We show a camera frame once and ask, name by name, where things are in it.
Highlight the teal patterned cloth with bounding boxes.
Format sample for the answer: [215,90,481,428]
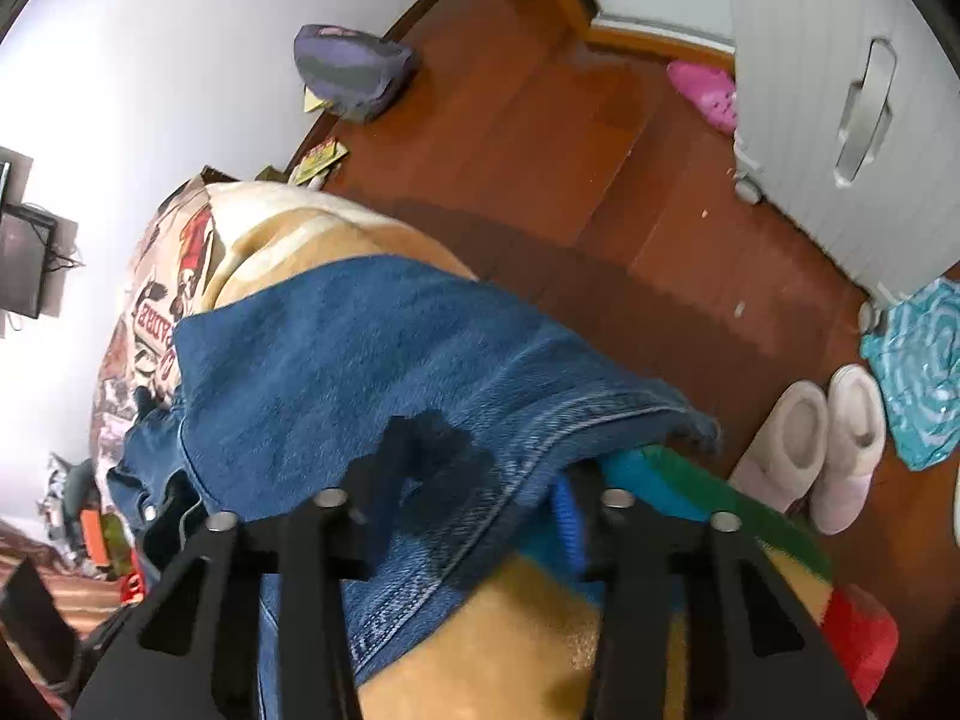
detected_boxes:
[859,277,960,473]

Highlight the multicolour fleece blanket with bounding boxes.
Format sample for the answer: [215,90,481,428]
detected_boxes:
[199,180,901,720]

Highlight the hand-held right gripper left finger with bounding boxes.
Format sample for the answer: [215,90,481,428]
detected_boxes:
[71,414,481,720]

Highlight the white fluffy slipper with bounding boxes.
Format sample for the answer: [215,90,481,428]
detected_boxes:
[808,364,887,536]
[727,380,830,515]

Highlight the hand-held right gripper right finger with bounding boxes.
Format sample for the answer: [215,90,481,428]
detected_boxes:
[551,465,871,720]

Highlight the yellow paper packet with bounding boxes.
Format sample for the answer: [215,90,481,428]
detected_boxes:
[289,139,350,188]

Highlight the pink plush slipper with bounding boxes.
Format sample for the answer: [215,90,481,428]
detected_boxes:
[666,60,740,136]

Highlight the small black wall monitor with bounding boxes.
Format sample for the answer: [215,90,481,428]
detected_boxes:
[0,202,61,320]

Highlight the pile of clutter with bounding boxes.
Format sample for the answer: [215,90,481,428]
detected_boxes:
[41,454,143,601]

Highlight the blue denim jeans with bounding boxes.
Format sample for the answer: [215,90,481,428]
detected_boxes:
[105,255,721,720]

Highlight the white plastic wheeled cabinet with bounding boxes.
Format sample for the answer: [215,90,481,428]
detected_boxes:
[720,0,960,308]

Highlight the green camouflage cover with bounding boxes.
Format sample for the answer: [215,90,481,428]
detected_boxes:
[101,514,134,578]

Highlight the purple fabric bag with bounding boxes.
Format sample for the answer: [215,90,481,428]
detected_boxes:
[292,24,421,123]

